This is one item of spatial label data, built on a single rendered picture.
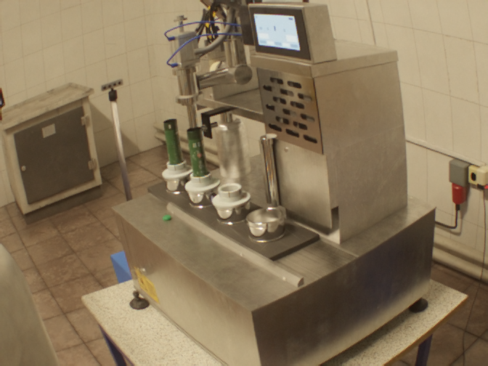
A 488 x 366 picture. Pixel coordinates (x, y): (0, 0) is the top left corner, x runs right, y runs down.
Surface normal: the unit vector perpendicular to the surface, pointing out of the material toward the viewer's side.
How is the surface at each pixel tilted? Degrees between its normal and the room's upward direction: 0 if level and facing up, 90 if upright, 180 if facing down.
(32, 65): 90
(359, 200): 90
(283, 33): 90
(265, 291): 0
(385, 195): 90
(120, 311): 0
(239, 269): 0
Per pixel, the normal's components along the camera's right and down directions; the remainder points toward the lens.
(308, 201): -0.83, 0.30
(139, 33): 0.54, 0.24
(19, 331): 0.99, 0.04
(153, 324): -0.13, -0.92
